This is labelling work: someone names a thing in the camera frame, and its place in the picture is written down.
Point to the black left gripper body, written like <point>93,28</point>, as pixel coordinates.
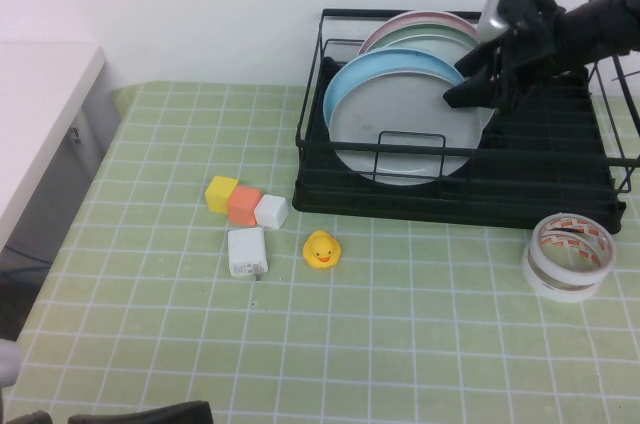
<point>150,416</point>

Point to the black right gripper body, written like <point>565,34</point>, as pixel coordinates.
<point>540,49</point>

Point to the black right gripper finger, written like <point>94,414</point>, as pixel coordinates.
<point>482,61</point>
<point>472,94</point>

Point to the grey round plate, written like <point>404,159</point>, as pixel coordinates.
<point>400,124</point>

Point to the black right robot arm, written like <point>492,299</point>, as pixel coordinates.
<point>605,24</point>

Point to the green round plate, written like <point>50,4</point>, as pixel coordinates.
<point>415,34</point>

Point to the pink round plate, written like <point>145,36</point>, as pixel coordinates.
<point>400,21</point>

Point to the blue round plate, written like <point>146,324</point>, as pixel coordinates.
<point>360,71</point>

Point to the white charger adapter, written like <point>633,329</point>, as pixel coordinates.
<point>246,251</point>

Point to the white tape roll orange print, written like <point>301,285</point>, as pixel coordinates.
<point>570,271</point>

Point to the plain white tape roll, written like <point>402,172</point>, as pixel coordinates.
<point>555,291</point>

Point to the yellow rubber duck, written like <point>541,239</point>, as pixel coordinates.
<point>322,251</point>

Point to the orange cube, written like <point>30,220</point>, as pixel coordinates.
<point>242,204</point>

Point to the white cube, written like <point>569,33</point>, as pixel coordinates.
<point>271,211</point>

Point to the yellow cube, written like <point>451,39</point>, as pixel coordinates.
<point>220,194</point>

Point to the green checked tablecloth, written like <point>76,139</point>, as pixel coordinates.
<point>400,344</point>

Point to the small metal cabinet latch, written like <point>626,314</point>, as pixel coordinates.
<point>76,135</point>

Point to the white cabinet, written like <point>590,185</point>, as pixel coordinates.
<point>50,94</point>

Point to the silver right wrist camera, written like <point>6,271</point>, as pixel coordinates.
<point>492,9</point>

